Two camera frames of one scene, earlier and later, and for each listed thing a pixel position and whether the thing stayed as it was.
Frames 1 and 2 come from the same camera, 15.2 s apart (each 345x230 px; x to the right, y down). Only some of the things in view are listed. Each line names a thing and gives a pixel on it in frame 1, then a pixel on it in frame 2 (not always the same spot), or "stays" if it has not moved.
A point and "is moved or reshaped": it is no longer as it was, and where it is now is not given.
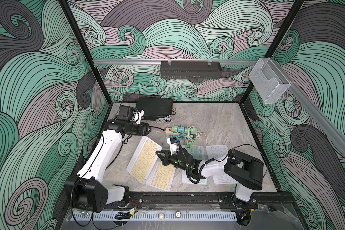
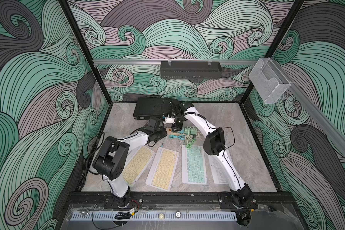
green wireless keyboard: (198, 152) stays
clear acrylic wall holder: (270, 82) stays
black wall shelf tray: (190, 70) stays
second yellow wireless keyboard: (161, 176) stays
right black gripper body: (174, 161) to (178, 123)
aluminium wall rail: (150, 62) stays
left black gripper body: (136, 130) to (159, 134)
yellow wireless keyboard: (143, 158) is moved or reshaped
